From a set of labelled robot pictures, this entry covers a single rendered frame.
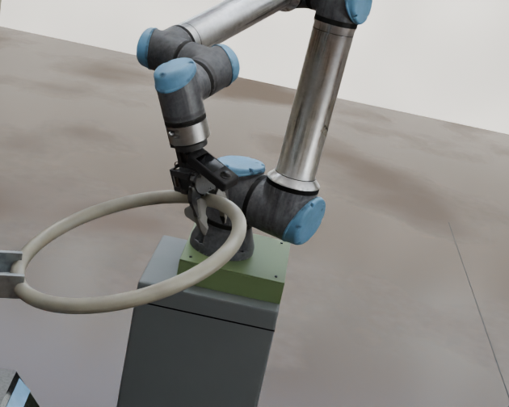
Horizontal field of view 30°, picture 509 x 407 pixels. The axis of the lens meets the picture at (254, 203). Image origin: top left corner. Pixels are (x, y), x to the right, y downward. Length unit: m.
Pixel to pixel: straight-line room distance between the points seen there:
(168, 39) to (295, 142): 0.58
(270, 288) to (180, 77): 0.91
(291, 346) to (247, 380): 1.68
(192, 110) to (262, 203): 0.69
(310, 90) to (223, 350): 0.77
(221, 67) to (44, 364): 2.13
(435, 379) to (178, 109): 2.77
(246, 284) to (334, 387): 1.56
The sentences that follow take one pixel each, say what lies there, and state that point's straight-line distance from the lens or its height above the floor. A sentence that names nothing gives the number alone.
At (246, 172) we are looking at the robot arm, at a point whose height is 1.19.
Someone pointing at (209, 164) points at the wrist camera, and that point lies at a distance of 2.03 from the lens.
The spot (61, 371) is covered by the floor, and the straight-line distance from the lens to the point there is 3.91.
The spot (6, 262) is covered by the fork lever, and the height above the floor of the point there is 1.12.
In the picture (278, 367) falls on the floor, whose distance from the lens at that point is 4.23.
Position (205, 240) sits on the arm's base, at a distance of 2.74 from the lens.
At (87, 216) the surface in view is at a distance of 2.16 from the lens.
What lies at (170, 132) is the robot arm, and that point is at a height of 1.42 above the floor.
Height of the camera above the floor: 1.94
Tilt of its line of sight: 18 degrees down
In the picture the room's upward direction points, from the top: 12 degrees clockwise
